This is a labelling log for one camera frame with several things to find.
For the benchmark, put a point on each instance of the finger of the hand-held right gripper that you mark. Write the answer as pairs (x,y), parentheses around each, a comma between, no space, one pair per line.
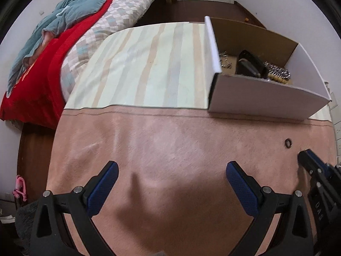
(305,160)
(318,160)

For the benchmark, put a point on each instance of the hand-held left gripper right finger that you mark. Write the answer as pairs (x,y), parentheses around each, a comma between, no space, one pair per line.
(242,192)

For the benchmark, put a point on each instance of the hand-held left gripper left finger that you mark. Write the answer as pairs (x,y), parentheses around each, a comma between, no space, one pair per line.
(102,189)

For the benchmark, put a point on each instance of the white cardboard box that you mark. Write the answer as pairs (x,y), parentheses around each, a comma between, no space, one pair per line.
(266,101)

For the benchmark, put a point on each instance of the black fitness band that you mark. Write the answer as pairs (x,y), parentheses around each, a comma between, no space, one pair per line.
(250,64)

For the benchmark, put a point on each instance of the white power strip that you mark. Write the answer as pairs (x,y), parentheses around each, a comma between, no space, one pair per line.
(336,128)

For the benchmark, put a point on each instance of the pink plastic item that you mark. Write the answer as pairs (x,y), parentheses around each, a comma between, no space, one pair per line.
(20,189)

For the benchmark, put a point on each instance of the black and white shoe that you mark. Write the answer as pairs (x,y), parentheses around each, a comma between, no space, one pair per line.
(6,217)

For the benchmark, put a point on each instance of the bed with red blanket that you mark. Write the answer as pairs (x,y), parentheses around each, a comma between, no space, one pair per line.
(40,80)

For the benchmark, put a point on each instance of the checkered bed sheet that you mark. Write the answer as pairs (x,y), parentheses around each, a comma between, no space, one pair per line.
(112,18)

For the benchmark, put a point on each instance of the teal quilt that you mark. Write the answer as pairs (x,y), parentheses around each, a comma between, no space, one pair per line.
(80,5)

